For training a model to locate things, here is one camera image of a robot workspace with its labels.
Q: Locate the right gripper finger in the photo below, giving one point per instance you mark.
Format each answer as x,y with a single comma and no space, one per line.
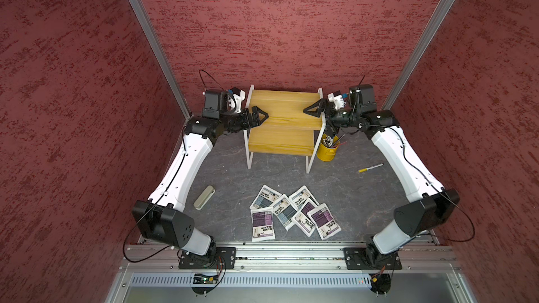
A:
315,113
318,106

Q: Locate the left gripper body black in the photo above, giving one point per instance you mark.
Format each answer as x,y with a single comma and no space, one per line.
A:
234,121

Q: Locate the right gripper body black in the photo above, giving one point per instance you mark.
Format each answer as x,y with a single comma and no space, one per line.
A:
342,118

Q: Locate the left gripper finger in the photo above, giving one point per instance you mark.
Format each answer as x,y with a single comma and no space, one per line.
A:
258,121
258,113

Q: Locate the grey-blue coffee bag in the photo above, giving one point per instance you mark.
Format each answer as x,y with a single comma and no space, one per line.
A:
265,198
303,194
285,210

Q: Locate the purple coffee bag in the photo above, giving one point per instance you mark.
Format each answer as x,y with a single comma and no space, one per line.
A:
324,222
302,219
263,226

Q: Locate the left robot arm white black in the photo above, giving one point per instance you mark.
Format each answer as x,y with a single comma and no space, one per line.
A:
161,218

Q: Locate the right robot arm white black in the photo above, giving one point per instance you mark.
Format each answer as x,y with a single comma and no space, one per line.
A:
429,205

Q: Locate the yellow pen cup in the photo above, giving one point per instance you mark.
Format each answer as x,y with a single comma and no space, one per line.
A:
327,148

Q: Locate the beige eraser block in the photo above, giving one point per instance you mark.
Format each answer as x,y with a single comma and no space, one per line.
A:
204,197

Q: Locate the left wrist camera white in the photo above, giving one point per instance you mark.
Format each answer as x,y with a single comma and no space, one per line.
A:
235,99

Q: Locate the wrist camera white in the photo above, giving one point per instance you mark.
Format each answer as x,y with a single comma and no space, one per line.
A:
338,99
235,99

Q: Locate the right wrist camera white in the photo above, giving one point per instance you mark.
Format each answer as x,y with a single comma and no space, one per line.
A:
338,99

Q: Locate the wooden two-tier shelf white frame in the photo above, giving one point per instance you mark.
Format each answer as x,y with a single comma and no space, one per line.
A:
288,130

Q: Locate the yellow handled marker pen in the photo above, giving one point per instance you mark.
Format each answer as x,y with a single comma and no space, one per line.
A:
363,170

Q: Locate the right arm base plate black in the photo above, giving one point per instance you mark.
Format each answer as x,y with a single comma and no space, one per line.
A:
370,260

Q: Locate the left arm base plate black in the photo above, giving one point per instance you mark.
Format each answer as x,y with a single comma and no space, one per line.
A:
220,258

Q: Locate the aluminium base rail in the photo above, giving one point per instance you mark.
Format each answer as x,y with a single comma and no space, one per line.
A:
336,257

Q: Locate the left corner aluminium post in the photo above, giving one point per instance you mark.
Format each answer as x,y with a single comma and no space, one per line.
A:
155,44

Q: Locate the corner aluminium post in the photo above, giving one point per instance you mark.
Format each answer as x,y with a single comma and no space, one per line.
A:
431,28
155,44

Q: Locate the right corner aluminium post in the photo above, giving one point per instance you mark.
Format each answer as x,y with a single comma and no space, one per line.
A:
431,28

